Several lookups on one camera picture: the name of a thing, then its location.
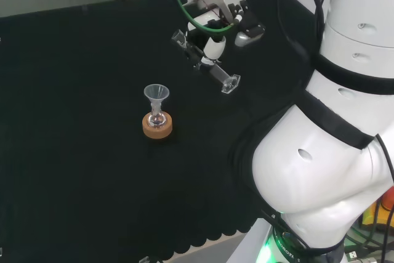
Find thick black cable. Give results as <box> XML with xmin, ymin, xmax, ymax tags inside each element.
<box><xmin>267</xmin><ymin>0</ymin><xmax>317</xmax><ymax>71</ymax></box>

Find black bench cloth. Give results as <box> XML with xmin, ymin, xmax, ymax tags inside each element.
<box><xmin>0</xmin><ymin>0</ymin><xmax>324</xmax><ymax>261</ymax></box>

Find clear plastic funnel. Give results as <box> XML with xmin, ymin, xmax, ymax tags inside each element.
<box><xmin>143</xmin><ymin>84</ymin><xmax>170</xmax><ymax>116</ymax></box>

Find clear glass graduated cylinder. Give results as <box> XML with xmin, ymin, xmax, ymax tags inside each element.
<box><xmin>171</xmin><ymin>30</ymin><xmax>241</xmax><ymax>94</ymax></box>

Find yellow stop button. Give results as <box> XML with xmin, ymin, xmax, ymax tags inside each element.
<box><xmin>360</xmin><ymin>196</ymin><xmax>394</xmax><ymax>230</ymax></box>

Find brown cork ring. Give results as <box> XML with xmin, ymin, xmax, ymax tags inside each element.
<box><xmin>142</xmin><ymin>111</ymin><xmax>174</xmax><ymax>139</ymax></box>

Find clear round-bottom flask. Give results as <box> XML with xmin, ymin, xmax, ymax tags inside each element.
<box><xmin>147</xmin><ymin>102</ymin><xmax>167</xmax><ymax>129</ymax></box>

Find thin black cable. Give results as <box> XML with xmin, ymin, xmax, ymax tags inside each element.
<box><xmin>283</xmin><ymin>0</ymin><xmax>335</xmax><ymax>34</ymax></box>

